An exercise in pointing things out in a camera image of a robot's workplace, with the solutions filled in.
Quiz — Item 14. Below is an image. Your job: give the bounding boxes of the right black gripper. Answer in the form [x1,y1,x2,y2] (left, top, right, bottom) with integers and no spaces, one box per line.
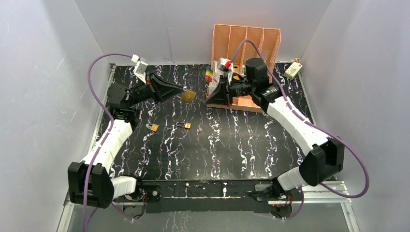
[205,73,255,107]

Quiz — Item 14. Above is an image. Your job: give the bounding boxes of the brass padlock with keys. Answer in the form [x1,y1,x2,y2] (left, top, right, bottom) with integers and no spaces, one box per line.
[146,124,160,132]

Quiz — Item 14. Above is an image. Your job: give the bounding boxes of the brass long-shackle padlock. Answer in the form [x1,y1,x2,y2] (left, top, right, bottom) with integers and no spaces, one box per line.
[176,122,191,130]

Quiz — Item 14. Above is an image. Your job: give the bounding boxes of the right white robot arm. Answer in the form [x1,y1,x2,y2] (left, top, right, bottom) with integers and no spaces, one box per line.
[206,58,345,200]

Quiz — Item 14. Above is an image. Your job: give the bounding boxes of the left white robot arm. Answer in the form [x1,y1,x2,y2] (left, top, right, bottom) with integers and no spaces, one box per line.
[68,72,186,208]

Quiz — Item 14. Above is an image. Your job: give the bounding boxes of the white card boxes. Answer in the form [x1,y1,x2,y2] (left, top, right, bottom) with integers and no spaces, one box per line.
[207,60,223,96]

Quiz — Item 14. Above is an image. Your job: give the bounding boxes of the orange plastic file organizer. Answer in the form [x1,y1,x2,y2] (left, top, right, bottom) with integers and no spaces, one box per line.
[207,24,281,112]

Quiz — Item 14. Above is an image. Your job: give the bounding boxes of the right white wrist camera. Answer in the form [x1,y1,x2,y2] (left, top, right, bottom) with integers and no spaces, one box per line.
[217,58,234,84]

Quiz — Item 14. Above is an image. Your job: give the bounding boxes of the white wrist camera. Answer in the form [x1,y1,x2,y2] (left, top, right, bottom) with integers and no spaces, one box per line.
[217,58,234,84]
[131,54,148,84]

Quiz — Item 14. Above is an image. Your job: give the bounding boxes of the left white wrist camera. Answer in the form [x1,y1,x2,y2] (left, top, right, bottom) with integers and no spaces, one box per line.
[131,54,148,84]

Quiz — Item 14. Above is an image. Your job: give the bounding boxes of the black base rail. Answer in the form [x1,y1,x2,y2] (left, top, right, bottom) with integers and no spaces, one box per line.
[140,179,283,213]

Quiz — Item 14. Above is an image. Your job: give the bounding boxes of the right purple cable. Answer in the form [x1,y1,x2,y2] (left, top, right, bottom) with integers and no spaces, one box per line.
[230,39,370,221]

